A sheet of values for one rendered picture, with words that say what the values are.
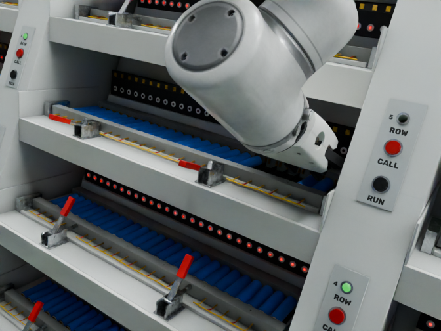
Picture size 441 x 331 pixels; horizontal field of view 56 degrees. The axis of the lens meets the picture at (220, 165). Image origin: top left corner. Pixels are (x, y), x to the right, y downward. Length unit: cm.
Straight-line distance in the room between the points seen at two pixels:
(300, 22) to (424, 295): 31
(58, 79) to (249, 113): 61
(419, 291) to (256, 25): 33
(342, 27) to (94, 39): 51
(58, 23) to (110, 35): 14
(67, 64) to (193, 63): 62
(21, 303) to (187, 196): 47
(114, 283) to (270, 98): 44
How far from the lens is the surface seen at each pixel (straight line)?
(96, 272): 72
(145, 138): 71
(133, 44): 72
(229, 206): 56
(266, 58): 33
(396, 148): 50
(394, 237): 50
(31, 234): 84
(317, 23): 36
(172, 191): 61
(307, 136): 45
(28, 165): 92
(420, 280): 50
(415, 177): 50
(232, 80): 31
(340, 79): 54
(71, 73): 93
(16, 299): 96
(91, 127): 76
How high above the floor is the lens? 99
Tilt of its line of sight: 2 degrees down
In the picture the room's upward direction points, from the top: 18 degrees clockwise
